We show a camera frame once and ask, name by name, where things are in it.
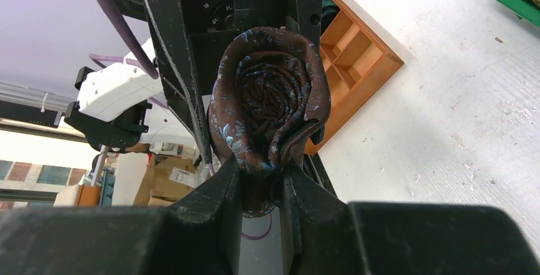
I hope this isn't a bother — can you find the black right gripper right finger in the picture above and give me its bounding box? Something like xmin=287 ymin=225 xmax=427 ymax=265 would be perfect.
xmin=280 ymin=166 xmax=539 ymax=274

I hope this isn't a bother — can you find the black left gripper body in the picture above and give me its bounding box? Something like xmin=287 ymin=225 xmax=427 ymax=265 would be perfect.
xmin=174 ymin=0 xmax=296 ymax=97

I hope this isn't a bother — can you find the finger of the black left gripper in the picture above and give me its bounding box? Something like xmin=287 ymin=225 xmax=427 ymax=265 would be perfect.
xmin=143 ymin=0 xmax=212 ymax=164
xmin=287 ymin=0 xmax=326 ymax=145

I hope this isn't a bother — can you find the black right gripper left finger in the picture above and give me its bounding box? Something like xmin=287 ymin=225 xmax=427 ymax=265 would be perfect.
xmin=1 ymin=158 xmax=242 ymax=274

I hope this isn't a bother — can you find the dark brown blue-patterned tie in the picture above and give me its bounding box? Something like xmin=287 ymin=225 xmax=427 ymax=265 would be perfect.
xmin=208 ymin=27 xmax=331 ymax=218

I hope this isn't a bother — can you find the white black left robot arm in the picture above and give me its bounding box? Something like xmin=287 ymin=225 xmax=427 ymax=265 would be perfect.
xmin=65 ymin=0 xmax=323 ymax=164

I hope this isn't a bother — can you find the dark teal rolled tie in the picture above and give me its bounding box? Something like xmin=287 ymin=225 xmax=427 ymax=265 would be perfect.
xmin=320 ymin=2 xmax=340 ymax=34

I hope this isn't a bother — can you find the brown cardboard box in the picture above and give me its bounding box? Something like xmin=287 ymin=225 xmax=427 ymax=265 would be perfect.
xmin=133 ymin=155 xmax=199 ymax=206

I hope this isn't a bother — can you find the orange compartment tray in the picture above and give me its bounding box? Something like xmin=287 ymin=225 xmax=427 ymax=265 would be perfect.
xmin=305 ymin=0 xmax=404 ymax=155

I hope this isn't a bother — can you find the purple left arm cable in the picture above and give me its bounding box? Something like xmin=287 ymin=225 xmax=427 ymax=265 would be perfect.
xmin=79 ymin=0 xmax=160 ymax=81

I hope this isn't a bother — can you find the aluminium frame rail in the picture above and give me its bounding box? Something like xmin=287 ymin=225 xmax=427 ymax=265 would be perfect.
xmin=1 ymin=82 xmax=73 ymax=128

